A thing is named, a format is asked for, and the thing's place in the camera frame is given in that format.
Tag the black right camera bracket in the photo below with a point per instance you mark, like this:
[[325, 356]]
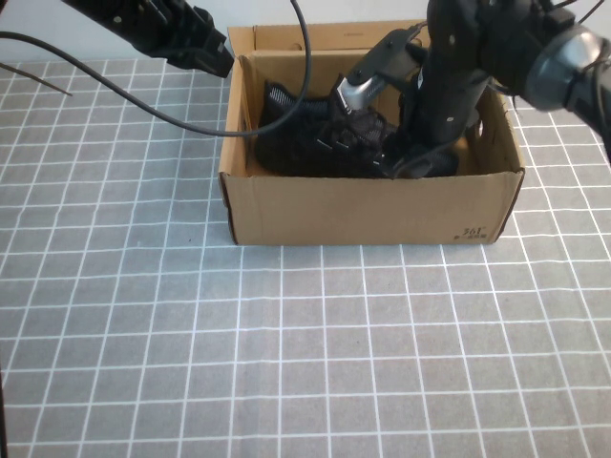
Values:
[[386, 52]]

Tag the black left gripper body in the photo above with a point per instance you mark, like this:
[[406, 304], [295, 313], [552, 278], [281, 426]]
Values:
[[143, 24]]

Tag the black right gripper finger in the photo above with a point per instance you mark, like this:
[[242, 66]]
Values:
[[396, 145], [403, 168]]

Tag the grey checked tablecloth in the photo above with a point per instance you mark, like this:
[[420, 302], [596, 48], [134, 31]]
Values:
[[334, 358]]

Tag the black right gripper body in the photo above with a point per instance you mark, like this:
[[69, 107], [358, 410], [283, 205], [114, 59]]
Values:
[[444, 110]]

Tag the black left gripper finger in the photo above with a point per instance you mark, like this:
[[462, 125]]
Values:
[[210, 33], [198, 58]]

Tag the brown cardboard shoe box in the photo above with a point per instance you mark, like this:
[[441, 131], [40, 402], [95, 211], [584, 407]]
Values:
[[358, 210]]

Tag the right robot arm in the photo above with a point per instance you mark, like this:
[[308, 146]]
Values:
[[501, 43]]

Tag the black mesh sneaker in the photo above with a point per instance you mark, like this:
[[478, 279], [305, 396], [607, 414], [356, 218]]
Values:
[[296, 148]]

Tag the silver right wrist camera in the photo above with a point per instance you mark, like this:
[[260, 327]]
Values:
[[360, 93]]

